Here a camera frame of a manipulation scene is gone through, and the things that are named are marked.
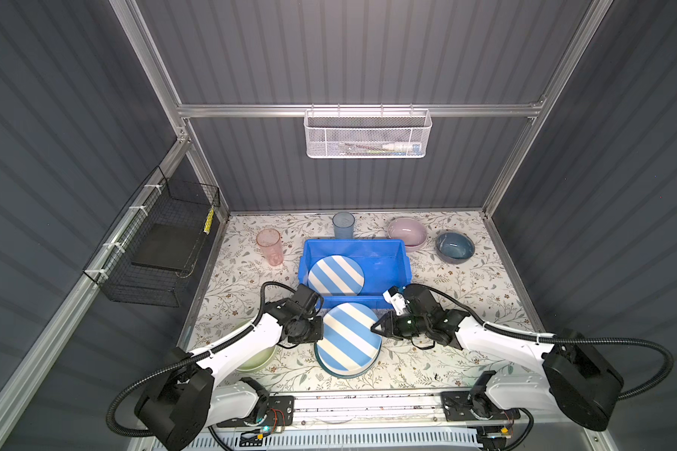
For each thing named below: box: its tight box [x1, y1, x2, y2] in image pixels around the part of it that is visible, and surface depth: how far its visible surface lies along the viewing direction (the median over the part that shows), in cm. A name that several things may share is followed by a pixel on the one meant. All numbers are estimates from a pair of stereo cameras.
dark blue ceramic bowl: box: [434, 232, 475, 265], surface depth 107 cm
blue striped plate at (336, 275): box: [307, 254, 365, 296], surface depth 101 cm
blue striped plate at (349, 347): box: [314, 301, 383, 379], surface depth 82 cm
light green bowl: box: [236, 345, 277, 374], surface depth 77 cm
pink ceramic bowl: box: [387, 216, 428, 253], surface depth 112 cm
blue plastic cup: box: [331, 211, 356, 240], surface depth 107 cm
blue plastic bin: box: [335, 238, 412, 310], surface depth 105 cm
